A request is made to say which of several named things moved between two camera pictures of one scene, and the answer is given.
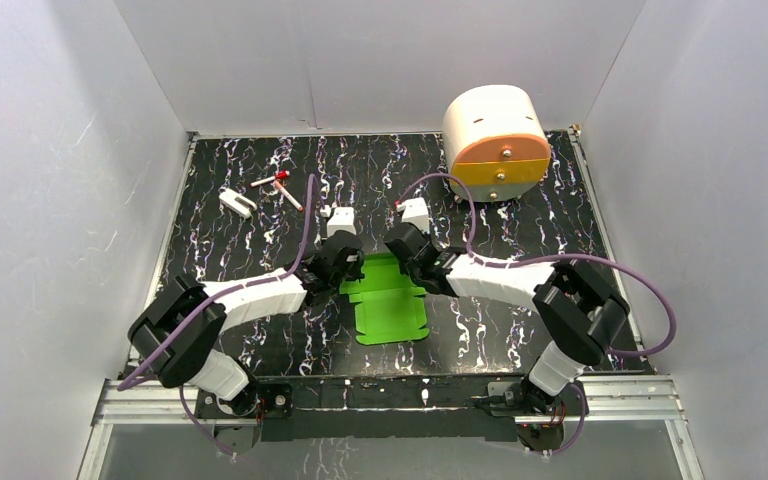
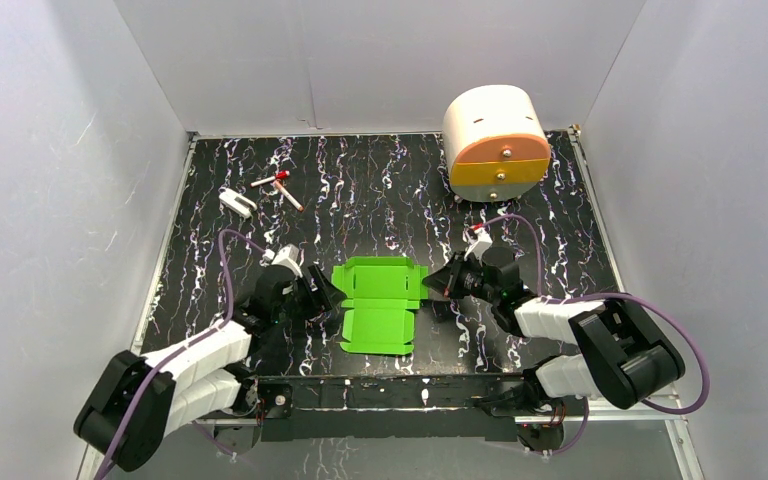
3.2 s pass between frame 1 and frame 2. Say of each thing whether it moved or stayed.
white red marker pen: stayed
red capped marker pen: stayed
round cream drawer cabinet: stayed
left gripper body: moved
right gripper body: moved
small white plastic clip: stayed
